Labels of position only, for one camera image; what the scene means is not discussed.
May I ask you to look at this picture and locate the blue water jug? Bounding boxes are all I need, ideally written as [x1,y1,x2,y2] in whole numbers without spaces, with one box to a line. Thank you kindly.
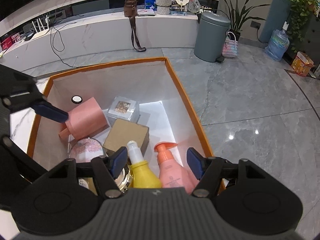
[265,21,290,61]

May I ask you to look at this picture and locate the white marble tv console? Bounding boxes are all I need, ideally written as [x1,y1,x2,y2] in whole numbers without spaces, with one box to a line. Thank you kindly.
[1,12,199,72]

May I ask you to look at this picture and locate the brown cardboard box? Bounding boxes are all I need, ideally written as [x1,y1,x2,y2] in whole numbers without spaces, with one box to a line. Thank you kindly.
[103,119,149,156]

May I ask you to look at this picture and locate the pink spray bottle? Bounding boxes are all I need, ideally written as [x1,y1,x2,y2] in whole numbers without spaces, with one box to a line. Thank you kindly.
[154,141,197,194]

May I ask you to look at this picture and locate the long-leaf potted plant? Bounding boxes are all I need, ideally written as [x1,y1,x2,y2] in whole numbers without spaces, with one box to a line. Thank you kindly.
[223,0,270,41]

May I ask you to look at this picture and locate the gold round compact case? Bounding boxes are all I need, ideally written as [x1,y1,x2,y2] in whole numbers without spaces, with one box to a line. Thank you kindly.
[115,165,133,193]

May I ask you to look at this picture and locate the clear acrylic cube box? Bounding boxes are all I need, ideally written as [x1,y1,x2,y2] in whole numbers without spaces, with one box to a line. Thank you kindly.
[106,96,140,126]

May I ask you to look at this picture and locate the grey pedal trash bin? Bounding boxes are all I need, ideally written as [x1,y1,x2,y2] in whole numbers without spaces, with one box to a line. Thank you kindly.
[194,11,231,62]

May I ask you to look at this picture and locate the green vine plant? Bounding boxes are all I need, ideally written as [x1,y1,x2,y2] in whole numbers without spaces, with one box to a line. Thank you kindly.
[287,0,319,53]

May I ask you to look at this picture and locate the woven pastel basket bag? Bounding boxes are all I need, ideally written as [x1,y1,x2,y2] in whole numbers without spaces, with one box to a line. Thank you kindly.
[222,31,238,59]

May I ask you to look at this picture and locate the small orange gift box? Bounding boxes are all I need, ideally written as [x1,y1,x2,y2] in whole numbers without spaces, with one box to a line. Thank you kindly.
[291,51,315,76]

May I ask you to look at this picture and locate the brown leather camera bag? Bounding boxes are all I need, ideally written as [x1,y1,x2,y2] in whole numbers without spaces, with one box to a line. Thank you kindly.
[124,0,137,17]

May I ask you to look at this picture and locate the pink round compact mirror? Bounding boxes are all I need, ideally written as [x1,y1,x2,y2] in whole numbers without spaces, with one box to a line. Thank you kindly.
[69,138,105,163]

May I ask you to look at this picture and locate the yellow bulb squeeze bottle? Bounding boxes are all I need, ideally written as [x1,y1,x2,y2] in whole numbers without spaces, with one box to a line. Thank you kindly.
[127,140,162,189]

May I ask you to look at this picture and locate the white wifi router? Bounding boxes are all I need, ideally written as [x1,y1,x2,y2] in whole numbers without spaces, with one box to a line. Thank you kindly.
[32,17,49,38]

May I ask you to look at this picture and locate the red gift box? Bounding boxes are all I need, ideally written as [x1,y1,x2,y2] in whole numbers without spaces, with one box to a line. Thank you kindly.
[1,37,14,50]

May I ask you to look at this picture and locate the orange cardboard storage box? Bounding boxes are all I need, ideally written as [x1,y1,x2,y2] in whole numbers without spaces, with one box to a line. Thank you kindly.
[27,57,213,193]

